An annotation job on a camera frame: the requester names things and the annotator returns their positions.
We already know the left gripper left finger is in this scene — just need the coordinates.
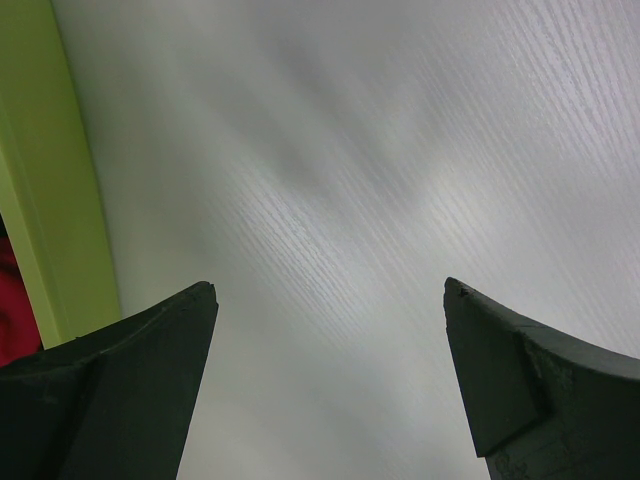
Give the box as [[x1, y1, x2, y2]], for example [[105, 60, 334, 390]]
[[1, 282, 218, 479]]

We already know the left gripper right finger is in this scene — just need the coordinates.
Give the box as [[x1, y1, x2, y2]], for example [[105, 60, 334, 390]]
[[443, 277, 639, 479]]

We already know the lime green plastic basket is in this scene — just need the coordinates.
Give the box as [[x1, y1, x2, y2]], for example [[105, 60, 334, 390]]
[[1, 1, 121, 348]]

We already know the red t shirt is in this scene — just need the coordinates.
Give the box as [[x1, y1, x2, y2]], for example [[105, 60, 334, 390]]
[[0, 237, 42, 366]]

